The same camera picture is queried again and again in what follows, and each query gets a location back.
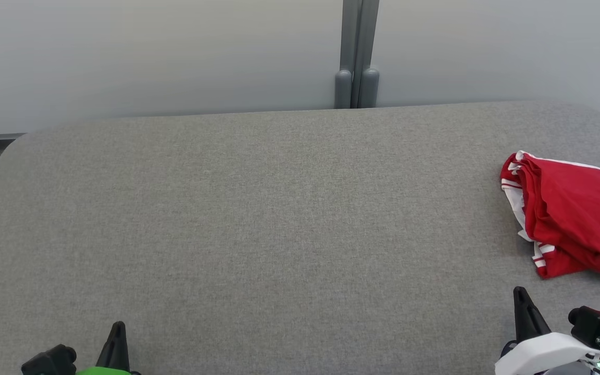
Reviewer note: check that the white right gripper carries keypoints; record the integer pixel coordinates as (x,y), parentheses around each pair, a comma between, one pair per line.
(539,354)

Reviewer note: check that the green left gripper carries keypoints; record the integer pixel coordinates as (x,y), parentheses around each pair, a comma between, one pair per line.
(104,371)

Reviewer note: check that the red white Bulls shorts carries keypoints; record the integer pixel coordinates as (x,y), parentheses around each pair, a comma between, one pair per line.
(581,208)

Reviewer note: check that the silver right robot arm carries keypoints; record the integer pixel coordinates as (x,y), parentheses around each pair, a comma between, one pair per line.
(565,369)

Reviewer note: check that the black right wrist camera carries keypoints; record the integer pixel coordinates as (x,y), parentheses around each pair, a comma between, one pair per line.
(594,325)

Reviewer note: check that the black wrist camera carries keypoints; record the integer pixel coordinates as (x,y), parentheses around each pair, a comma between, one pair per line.
(594,325)
(50,362)

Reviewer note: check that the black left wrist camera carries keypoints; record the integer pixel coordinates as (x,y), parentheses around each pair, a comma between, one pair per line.
(50,362)

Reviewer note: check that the grey partition post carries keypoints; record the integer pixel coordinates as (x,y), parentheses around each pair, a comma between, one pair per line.
(356,31)

